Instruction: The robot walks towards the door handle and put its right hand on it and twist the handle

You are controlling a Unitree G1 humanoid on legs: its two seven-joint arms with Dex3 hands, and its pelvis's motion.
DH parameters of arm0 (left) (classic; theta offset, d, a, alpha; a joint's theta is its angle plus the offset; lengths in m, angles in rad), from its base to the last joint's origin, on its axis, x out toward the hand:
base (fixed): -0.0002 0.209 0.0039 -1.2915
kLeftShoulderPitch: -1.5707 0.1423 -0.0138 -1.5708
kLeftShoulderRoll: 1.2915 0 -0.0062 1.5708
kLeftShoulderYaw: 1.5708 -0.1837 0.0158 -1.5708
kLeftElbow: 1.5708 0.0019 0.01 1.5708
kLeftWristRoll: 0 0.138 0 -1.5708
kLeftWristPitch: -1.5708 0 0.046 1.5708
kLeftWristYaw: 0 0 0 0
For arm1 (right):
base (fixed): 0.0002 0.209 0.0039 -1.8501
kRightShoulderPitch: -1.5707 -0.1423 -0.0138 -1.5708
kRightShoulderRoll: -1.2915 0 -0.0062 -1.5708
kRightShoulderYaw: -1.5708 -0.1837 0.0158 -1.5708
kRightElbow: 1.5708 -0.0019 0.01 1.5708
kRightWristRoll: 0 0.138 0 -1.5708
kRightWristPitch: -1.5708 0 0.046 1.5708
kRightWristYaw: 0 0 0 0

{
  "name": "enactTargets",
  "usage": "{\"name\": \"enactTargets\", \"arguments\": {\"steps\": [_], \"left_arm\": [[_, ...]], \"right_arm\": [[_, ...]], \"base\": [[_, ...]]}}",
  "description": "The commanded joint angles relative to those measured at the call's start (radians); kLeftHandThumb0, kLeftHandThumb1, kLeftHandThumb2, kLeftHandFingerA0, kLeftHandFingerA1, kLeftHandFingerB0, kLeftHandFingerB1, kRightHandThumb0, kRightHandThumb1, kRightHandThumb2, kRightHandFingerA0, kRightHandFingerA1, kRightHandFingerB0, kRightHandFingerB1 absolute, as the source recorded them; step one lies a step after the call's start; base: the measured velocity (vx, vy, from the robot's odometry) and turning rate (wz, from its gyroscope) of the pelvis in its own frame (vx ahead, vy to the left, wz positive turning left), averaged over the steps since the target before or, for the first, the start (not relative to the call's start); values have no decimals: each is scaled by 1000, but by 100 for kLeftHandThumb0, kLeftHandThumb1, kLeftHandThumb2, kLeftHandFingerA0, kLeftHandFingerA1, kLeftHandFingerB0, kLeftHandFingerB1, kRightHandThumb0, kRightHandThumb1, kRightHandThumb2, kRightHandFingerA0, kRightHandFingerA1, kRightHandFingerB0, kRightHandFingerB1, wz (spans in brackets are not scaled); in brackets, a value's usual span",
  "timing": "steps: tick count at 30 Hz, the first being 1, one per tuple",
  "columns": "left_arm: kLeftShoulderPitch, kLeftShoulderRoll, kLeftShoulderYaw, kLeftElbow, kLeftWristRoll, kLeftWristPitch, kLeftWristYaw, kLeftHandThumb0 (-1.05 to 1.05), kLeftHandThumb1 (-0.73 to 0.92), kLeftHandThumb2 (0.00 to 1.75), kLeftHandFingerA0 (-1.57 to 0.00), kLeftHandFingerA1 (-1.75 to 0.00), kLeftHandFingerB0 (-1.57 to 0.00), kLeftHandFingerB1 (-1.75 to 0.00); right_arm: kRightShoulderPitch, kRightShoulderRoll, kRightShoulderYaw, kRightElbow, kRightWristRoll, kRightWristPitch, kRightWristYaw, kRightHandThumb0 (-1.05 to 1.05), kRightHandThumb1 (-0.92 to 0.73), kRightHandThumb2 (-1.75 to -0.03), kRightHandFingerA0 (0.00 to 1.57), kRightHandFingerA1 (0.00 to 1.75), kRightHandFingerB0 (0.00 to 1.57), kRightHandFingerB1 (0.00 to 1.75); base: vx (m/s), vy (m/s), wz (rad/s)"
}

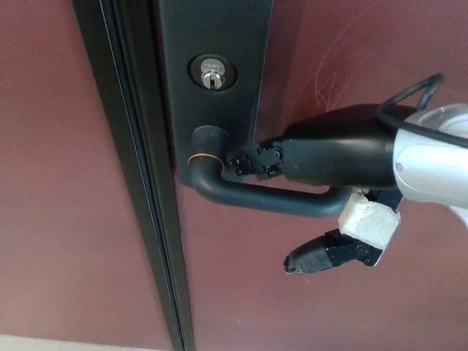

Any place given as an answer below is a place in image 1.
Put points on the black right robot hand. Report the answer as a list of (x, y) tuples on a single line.
[(336, 157)]

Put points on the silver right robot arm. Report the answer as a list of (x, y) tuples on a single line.
[(431, 172)]

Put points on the maroon door leaf with scratches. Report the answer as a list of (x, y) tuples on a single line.
[(256, 303)]

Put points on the black door edge strip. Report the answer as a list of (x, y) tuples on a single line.
[(139, 146)]

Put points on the silver key lock cylinder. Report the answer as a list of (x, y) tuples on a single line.
[(213, 76)]

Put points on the black lock escutcheon plate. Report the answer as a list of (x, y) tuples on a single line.
[(215, 25)]

